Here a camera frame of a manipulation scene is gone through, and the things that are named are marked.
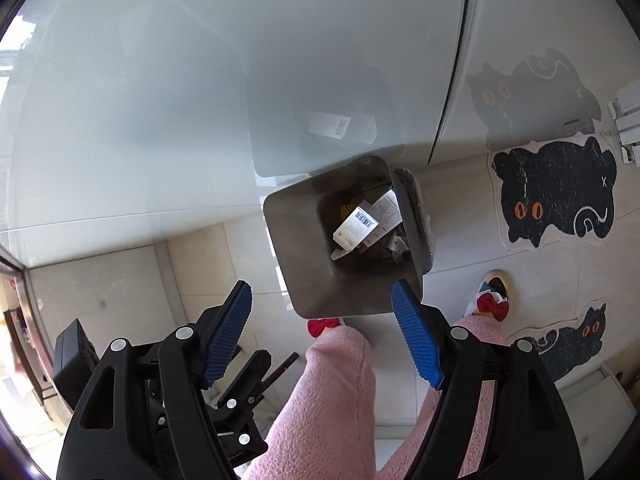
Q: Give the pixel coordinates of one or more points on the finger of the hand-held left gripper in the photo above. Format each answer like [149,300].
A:
[240,440]
[247,382]

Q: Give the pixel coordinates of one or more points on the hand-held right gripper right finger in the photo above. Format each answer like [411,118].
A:
[417,340]

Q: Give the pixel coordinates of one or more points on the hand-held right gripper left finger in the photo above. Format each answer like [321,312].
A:
[227,335]

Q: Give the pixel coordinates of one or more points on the dark brown stick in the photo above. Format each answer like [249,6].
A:
[282,370]

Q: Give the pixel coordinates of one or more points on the square metal trash bin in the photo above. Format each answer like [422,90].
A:
[300,245]

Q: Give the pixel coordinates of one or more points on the dark wooden furniture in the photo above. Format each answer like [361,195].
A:
[25,355]

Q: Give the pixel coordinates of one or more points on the person's left leg pink trousers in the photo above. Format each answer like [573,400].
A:
[325,405]

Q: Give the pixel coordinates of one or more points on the person's leg pink trousers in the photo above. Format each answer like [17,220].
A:
[415,445]
[325,405]

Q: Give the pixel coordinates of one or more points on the right slipper with red bow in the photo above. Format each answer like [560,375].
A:
[492,302]

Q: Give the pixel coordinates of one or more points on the slipper with red bow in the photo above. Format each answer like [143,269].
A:
[492,302]
[325,327]

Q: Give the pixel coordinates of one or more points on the left slipper with red bow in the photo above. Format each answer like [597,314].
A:
[325,327]

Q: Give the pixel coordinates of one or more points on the person's right leg pink trousers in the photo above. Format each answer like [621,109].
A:
[415,445]

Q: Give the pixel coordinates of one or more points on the white barcode packet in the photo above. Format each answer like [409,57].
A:
[355,227]

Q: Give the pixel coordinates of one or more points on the white paper receipt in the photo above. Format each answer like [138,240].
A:
[387,210]

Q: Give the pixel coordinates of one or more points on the black cat shaped mat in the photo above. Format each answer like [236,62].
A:
[580,340]
[555,195]

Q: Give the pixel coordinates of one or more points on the grey kitchen cabinet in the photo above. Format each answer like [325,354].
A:
[200,85]

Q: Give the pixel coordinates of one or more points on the white plastic rack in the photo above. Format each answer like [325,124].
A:
[627,120]

